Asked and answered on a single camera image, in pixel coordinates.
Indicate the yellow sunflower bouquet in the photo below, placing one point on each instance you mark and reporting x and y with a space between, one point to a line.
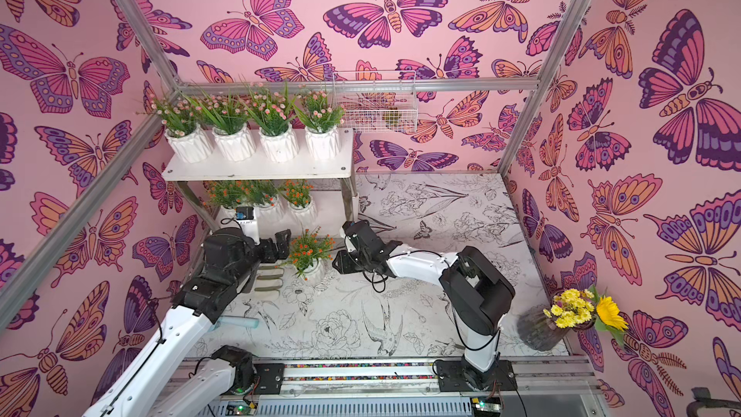
574 308

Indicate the white wire basket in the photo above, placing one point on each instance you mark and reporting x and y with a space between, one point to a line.
377 100

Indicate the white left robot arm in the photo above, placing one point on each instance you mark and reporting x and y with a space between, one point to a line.
231 263

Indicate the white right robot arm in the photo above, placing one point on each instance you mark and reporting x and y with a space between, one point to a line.
479 294

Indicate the white two-tier rack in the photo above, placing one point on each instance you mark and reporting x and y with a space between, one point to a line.
334 208

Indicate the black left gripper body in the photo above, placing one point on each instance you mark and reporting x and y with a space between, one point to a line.
266 255

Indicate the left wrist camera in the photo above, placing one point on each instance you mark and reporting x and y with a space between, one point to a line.
247 220

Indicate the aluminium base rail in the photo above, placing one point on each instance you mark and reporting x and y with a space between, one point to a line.
526 386

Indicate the pink flower pot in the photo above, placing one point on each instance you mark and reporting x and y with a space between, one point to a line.
181 119
229 124
321 118
273 111

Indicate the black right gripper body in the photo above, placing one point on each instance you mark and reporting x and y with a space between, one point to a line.
352 250

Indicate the light blue tube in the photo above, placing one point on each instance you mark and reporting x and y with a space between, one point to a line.
246 323

